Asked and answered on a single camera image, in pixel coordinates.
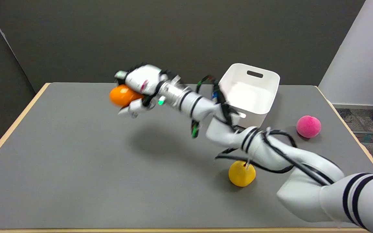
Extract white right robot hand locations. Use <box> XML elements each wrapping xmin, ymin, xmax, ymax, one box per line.
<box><xmin>114</xmin><ymin>64</ymin><xmax>169</xmax><ymax>118</ymax></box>

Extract orange mango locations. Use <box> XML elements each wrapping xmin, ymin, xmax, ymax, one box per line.
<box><xmin>109</xmin><ymin>84</ymin><xmax>145</xmax><ymax>107</ymax></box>

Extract white plastic box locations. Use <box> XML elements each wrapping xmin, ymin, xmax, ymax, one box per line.
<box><xmin>218</xmin><ymin>63</ymin><xmax>280</xmax><ymax>128</ymax></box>

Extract yellow round fruit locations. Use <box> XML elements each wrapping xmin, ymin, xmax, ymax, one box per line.
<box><xmin>228</xmin><ymin>160</ymin><xmax>256</xmax><ymax>187</ymax></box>

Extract pink peach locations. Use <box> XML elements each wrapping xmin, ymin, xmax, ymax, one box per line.
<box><xmin>296</xmin><ymin>115</ymin><xmax>322</xmax><ymax>139</ymax></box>

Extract floor vent grille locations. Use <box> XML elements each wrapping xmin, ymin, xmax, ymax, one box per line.
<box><xmin>353</xmin><ymin>131</ymin><xmax>373</xmax><ymax>144</ymax></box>

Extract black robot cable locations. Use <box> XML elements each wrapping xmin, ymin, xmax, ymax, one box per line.
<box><xmin>215</xmin><ymin>129</ymin><xmax>334</xmax><ymax>186</ymax></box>

